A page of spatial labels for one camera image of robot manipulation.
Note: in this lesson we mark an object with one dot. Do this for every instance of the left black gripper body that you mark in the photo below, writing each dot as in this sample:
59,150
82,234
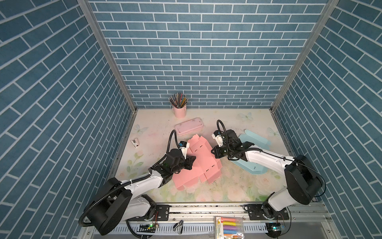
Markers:
180,166

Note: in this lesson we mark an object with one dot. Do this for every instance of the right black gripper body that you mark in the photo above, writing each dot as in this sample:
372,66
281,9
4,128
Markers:
228,150

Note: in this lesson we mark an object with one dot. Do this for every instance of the pink paper box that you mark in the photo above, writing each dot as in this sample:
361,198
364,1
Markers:
206,167

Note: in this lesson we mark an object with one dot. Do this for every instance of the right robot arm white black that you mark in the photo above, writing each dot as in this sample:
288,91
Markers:
302,182

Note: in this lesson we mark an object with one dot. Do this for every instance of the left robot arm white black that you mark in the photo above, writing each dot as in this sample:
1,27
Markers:
118,200

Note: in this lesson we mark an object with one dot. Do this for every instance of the pink pencil case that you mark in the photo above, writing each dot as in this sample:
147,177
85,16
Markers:
189,126

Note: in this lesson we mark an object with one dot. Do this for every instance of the small white pencil sharpener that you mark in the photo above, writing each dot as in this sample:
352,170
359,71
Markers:
135,142

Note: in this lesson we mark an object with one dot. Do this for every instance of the pink pencil cup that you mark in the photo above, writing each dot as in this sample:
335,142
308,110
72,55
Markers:
180,113

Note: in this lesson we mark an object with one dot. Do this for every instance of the black metal clip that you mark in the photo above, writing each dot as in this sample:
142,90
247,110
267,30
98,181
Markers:
178,227

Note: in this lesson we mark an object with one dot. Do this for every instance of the bundle of coloured pencils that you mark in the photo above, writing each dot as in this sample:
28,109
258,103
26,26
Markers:
178,100

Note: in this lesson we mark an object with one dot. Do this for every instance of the left small circuit board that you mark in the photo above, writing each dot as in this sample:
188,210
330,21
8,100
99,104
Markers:
147,228

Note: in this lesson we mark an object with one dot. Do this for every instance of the small circuit board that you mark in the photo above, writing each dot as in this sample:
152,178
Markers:
147,228
274,230

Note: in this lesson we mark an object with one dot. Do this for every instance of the pack of coloured markers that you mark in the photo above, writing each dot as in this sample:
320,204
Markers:
229,228

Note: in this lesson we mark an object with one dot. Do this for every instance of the right small circuit board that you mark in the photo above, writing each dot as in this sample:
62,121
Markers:
274,230

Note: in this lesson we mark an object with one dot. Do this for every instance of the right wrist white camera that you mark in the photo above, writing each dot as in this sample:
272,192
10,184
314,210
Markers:
218,138

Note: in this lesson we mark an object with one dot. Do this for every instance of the wrist white camera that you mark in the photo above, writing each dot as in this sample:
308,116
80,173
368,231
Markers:
218,138
184,146

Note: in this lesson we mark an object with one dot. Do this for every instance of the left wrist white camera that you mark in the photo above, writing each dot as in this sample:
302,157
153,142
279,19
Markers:
184,146

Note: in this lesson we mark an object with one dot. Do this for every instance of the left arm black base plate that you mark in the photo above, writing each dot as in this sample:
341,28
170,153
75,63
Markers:
157,213

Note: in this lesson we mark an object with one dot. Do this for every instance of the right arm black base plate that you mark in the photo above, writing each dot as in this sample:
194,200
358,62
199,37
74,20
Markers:
261,212

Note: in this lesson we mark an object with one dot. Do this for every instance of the aluminium front rail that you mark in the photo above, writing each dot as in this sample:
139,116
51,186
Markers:
205,212

